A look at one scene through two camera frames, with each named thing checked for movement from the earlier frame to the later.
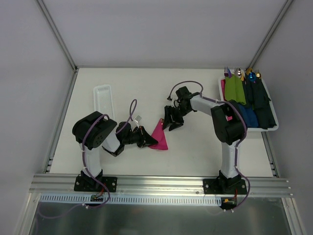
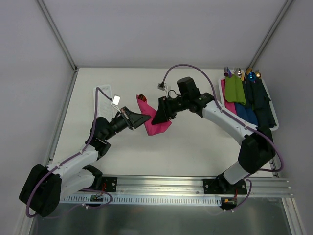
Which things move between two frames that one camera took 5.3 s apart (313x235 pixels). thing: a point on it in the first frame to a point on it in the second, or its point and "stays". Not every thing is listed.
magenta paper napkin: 159,134 to 155,129
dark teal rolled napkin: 260,101 stays
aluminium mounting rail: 181,186 stays
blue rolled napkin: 251,118 stays
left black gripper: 142,136 to 127,118
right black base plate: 224,186 stays
